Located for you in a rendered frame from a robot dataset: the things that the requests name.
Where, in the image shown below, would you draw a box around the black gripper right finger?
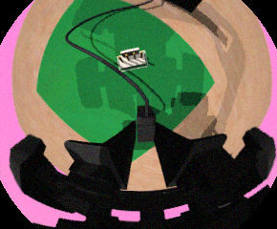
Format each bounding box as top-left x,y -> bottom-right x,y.
154,122 -> 227,187

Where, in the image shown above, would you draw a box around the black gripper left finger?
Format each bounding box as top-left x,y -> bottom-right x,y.
65,121 -> 136,190

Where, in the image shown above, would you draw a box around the black fan cable with plug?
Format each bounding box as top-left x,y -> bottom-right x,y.
65,0 -> 157,142

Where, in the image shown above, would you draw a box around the green circuit board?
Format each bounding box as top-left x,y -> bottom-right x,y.
36,0 -> 215,144

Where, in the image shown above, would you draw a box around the black cooling fan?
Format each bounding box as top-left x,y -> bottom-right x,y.
168,0 -> 202,12

